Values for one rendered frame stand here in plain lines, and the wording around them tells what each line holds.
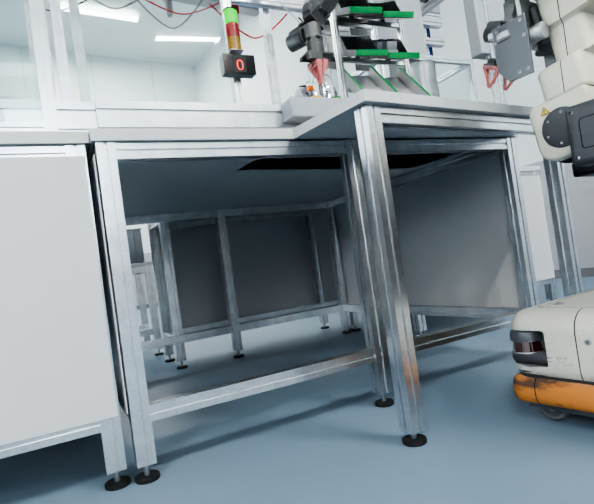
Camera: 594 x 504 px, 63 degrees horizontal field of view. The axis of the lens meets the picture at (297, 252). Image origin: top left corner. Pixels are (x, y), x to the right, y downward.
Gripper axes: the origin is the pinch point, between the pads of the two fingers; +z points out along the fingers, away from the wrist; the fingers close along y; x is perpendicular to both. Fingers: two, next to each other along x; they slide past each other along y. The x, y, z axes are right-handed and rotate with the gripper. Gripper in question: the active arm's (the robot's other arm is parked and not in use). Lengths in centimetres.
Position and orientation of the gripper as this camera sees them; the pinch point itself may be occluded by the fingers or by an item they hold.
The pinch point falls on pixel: (320, 82)
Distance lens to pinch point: 172.9
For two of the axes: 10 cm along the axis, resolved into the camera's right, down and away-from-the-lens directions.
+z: 1.5, 9.9, -0.4
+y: -8.8, 1.2, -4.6
